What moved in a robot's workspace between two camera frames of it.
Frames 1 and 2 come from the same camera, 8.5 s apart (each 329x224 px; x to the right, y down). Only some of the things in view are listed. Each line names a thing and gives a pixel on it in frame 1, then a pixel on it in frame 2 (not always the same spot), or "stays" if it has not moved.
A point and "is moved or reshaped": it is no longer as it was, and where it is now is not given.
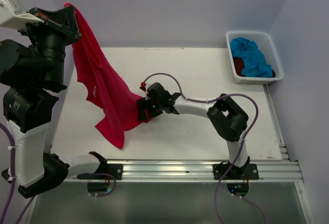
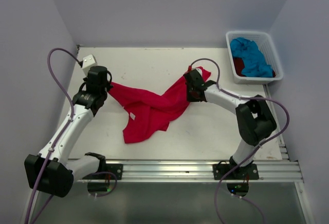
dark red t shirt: [239, 65] stays
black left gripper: [62, 22] → [108, 86]
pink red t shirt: [102, 84] is moved or reshaped
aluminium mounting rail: [170, 171] stays
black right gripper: [142, 104] → [188, 97]
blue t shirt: [255, 64] stays
